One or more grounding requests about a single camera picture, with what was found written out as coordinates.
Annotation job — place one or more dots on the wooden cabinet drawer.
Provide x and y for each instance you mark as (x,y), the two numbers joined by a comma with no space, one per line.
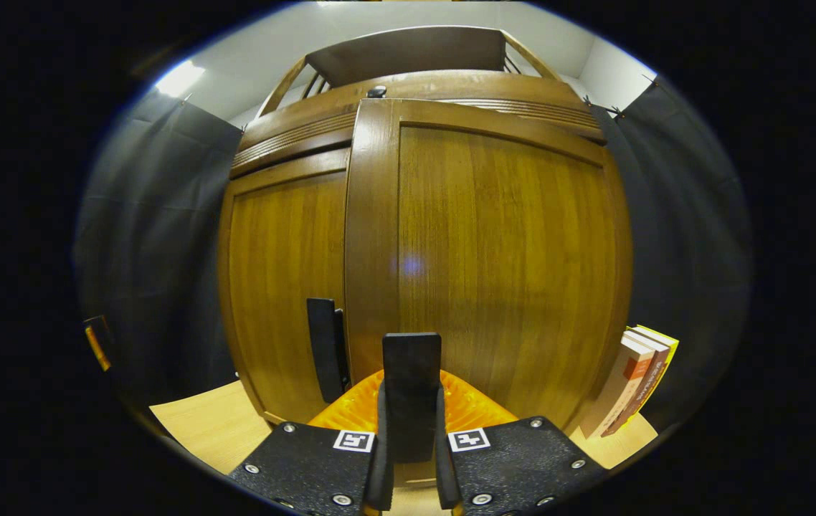
(307,122)

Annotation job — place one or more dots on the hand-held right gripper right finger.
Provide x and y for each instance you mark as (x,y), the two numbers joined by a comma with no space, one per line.
(444,466)

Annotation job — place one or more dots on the ceiling light panel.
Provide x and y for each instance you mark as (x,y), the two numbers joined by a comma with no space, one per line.
(178,79)

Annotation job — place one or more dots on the brown book white spine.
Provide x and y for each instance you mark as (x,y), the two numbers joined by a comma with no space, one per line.
(648,380)

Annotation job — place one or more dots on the wooden shoe cabinet door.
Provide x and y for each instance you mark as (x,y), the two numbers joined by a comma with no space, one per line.
(508,272)
(279,287)

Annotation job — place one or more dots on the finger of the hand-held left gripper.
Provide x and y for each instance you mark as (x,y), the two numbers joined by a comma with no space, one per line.
(97,347)

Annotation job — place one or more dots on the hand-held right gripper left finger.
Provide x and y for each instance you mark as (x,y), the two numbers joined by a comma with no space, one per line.
(381,459)

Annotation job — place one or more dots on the black drawer knob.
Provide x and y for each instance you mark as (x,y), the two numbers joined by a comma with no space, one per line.
(376,92)

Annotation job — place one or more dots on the black backdrop cloth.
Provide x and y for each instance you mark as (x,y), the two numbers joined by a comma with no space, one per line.
(150,251)

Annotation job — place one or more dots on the wooden double-door shoe cabinet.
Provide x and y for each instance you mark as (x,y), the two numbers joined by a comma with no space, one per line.
(286,136)

